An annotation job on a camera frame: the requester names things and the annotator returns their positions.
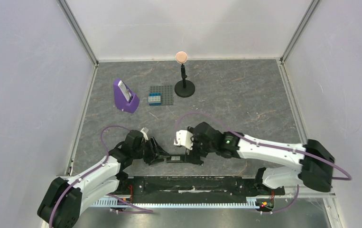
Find purple metronome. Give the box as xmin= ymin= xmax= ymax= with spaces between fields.
xmin=113 ymin=79 xmax=140 ymax=114

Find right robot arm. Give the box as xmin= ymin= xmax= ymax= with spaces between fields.
xmin=174 ymin=122 xmax=334 ymax=194

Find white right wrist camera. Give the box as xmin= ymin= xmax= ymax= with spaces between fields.
xmin=174 ymin=130 xmax=193 ymax=150

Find black base frame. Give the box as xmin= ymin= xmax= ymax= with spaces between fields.
xmin=113 ymin=176 xmax=285 ymax=204

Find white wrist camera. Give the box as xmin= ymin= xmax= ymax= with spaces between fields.
xmin=140 ymin=127 xmax=149 ymax=141
xmin=174 ymin=130 xmax=193 ymax=150

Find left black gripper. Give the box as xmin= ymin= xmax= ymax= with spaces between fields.
xmin=132 ymin=136 xmax=169 ymax=165

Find white cable duct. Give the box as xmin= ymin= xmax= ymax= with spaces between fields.
xmin=90 ymin=196 xmax=270 ymax=210

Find grey lego baseplate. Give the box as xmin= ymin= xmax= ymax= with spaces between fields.
xmin=149 ymin=85 xmax=174 ymax=105

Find black remote control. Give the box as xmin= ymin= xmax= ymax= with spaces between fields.
xmin=166 ymin=154 xmax=204 ymax=165

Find blue white lego bricks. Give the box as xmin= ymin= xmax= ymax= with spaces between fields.
xmin=148 ymin=93 xmax=161 ymax=106

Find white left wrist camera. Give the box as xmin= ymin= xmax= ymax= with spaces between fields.
xmin=140 ymin=127 xmax=149 ymax=141

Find black stand with pink ball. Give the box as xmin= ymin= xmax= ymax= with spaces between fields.
xmin=174 ymin=51 xmax=195 ymax=98

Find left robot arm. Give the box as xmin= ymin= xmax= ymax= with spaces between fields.
xmin=37 ymin=130 xmax=170 ymax=228

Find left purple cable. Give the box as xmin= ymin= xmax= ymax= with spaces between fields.
xmin=48 ymin=125 xmax=131 ymax=228

